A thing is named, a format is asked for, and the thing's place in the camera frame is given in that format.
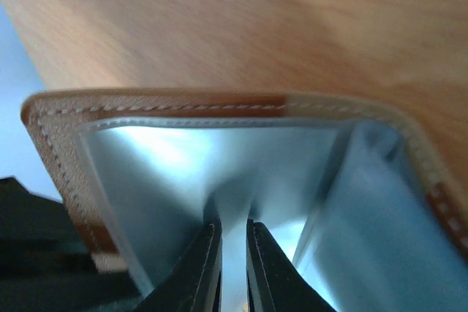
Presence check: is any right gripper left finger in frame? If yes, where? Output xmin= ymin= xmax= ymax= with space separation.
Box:
xmin=135 ymin=222 xmax=222 ymax=312

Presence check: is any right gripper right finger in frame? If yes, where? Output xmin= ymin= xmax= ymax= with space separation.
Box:
xmin=246 ymin=219 xmax=334 ymax=312

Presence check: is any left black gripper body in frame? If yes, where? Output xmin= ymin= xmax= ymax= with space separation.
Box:
xmin=1 ymin=178 xmax=143 ymax=311

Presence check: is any brown leather card holder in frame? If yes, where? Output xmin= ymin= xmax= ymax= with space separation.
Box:
xmin=20 ymin=88 xmax=467 ymax=311

